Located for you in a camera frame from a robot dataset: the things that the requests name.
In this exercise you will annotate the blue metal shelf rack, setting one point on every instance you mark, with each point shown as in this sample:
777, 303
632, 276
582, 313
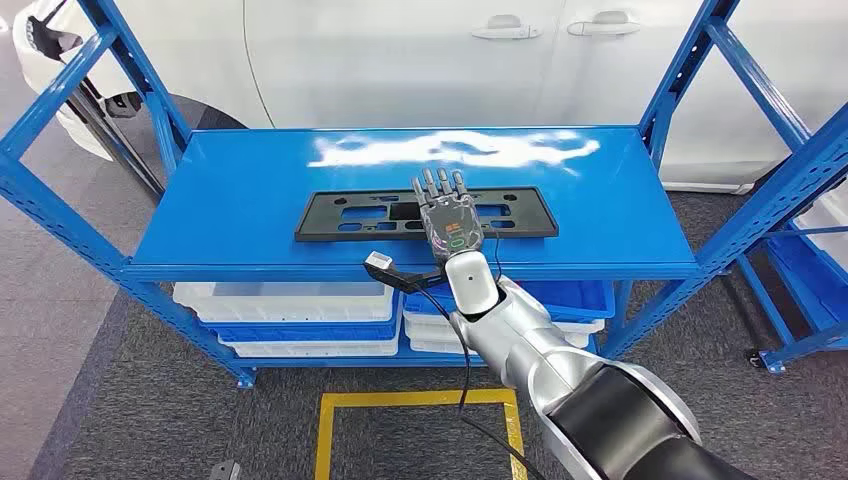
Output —
815, 291
265, 212

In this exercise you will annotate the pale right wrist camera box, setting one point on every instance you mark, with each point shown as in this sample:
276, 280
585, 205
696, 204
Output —
379, 260

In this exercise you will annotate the black plastic frame part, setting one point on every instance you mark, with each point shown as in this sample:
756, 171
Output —
314, 215

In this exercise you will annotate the white plastic bin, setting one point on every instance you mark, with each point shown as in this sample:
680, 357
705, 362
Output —
430, 346
424, 326
285, 308
311, 349

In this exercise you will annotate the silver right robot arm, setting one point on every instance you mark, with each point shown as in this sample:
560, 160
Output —
517, 331

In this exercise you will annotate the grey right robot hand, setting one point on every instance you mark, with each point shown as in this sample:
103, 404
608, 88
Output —
454, 228

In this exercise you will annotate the blue plastic bin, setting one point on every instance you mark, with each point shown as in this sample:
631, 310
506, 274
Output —
298, 333

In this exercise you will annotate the yellow floor tape square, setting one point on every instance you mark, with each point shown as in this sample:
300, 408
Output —
397, 398

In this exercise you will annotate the white car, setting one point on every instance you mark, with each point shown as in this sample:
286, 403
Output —
397, 66

